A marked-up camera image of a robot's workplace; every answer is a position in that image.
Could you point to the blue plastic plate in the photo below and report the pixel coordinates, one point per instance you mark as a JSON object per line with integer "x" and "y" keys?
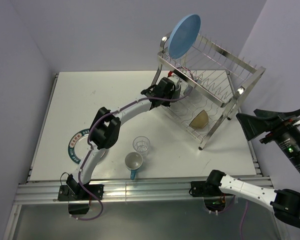
{"x": 183, "y": 35}

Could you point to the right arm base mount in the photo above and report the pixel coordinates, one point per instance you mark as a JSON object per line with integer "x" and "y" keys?
{"x": 215, "y": 202}

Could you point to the white plate green rim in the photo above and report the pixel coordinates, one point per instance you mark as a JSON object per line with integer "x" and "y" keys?
{"x": 78, "y": 146}

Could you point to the clear plastic glass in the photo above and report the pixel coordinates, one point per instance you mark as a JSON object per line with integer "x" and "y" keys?
{"x": 141, "y": 144}

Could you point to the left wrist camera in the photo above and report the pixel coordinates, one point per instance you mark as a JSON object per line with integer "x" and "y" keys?
{"x": 174, "y": 78}

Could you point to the teal mug white inside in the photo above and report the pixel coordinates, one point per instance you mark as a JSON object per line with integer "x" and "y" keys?
{"x": 133, "y": 162}

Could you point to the black bowl tan outside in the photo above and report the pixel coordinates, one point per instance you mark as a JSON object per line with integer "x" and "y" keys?
{"x": 200, "y": 121}

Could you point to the black mug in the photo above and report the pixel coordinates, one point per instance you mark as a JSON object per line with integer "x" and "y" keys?
{"x": 176, "y": 94}

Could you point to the stainless steel dish rack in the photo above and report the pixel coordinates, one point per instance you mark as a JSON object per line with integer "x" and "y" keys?
{"x": 226, "y": 79}

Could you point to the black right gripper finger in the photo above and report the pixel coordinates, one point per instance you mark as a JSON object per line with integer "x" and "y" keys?
{"x": 274, "y": 114}
{"x": 254, "y": 126}

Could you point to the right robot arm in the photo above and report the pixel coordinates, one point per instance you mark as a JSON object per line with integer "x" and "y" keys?
{"x": 283, "y": 202}

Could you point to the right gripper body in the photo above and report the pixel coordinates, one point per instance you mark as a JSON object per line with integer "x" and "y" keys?
{"x": 290, "y": 140}

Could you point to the aluminium mounting rail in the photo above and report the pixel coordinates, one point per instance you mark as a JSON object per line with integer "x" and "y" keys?
{"x": 113, "y": 191}

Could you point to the grey blue plastic cup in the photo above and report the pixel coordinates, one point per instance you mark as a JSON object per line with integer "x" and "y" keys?
{"x": 189, "y": 88}

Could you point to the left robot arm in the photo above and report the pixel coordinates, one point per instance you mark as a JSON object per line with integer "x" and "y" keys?
{"x": 105, "y": 128}

